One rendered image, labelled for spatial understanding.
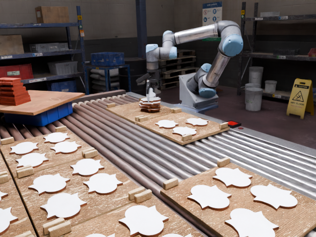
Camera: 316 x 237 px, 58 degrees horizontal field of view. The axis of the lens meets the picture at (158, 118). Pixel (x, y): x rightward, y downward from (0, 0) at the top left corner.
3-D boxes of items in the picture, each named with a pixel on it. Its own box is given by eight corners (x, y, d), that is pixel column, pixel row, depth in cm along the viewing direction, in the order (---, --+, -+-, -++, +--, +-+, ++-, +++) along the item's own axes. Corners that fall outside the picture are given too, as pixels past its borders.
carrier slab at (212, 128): (181, 113, 190) (181, 111, 189) (229, 129, 158) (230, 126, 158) (136, 124, 170) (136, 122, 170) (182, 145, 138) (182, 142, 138)
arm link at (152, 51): (158, 44, 174) (144, 44, 174) (159, 62, 177) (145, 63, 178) (159, 43, 181) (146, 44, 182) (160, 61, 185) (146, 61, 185)
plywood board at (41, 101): (29, 92, 220) (29, 90, 220) (84, 95, 203) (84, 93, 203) (-31, 109, 175) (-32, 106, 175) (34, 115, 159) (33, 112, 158)
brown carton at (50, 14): (62, 24, 571) (60, 7, 562) (70, 24, 543) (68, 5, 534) (36, 25, 540) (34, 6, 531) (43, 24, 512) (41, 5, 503)
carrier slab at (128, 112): (146, 101, 222) (146, 99, 221) (180, 113, 190) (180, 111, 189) (105, 110, 203) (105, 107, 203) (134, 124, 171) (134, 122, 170)
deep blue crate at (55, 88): (71, 94, 619) (68, 77, 608) (78, 97, 588) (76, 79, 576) (47, 98, 590) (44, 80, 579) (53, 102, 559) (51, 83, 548)
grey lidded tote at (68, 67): (70, 71, 603) (68, 59, 596) (79, 72, 580) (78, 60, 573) (47, 74, 569) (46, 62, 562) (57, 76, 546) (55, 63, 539)
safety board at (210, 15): (201, 41, 738) (202, 3, 711) (221, 41, 694) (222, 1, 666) (201, 41, 737) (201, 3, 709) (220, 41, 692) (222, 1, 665)
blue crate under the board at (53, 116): (38, 109, 208) (36, 96, 205) (74, 113, 198) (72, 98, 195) (3, 122, 181) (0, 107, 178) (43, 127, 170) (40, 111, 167)
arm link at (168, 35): (237, 11, 173) (160, 28, 186) (240, 22, 167) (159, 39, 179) (238, 27, 182) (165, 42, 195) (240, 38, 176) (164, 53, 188)
